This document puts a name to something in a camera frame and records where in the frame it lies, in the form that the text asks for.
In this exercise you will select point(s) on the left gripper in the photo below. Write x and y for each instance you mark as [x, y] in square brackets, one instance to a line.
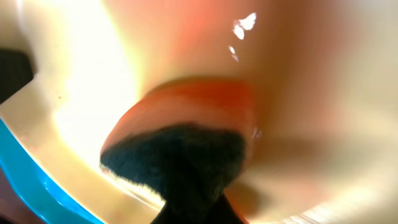
[15, 71]

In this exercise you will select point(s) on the yellow-green plate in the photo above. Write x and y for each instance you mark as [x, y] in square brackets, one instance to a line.
[323, 73]

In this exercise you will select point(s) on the teal plastic tray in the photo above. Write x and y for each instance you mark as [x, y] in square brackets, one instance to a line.
[36, 189]

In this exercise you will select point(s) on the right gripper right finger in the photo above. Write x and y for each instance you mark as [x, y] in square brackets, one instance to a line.
[223, 213]

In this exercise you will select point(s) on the orange sponge with green scourer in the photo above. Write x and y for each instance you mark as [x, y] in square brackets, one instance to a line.
[186, 141]

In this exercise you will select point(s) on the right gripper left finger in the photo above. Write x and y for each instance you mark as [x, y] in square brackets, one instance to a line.
[165, 216]

